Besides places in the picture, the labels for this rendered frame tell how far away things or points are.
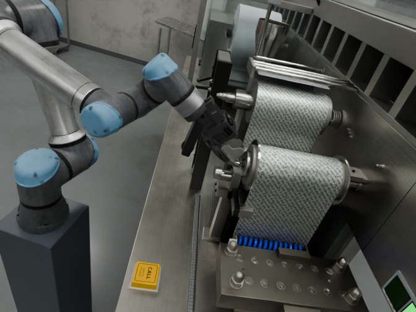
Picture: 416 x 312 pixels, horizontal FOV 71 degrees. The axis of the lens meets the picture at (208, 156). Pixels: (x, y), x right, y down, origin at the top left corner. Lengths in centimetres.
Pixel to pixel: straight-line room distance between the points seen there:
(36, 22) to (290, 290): 96
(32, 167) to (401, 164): 96
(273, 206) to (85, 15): 512
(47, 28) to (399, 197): 99
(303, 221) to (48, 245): 76
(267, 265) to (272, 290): 7
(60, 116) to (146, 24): 423
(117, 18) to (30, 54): 460
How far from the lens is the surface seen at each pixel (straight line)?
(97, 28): 558
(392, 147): 88
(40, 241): 105
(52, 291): 123
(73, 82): 71
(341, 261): 98
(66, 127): 101
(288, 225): 92
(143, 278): 92
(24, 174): 95
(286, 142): 102
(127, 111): 69
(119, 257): 210
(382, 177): 89
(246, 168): 79
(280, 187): 81
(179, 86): 70
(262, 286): 85
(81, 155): 103
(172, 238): 104
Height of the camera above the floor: 170
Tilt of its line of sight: 33 degrees down
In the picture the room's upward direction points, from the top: 14 degrees clockwise
